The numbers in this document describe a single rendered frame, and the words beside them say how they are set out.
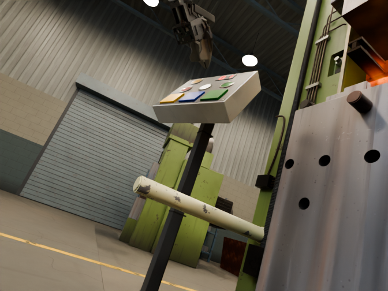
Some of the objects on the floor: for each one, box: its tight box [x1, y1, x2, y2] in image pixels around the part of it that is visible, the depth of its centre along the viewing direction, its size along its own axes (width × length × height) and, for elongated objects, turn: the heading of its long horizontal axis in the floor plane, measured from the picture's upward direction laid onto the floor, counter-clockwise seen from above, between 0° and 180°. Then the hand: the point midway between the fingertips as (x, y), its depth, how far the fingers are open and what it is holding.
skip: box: [220, 237, 247, 277], centre depth 689 cm, size 120×189×85 cm, turn 65°
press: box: [119, 123, 233, 268], centre depth 582 cm, size 220×123×290 cm, turn 155°
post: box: [140, 123, 214, 291], centre depth 87 cm, size 4×4×108 cm
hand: (206, 63), depth 83 cm, fingers closed
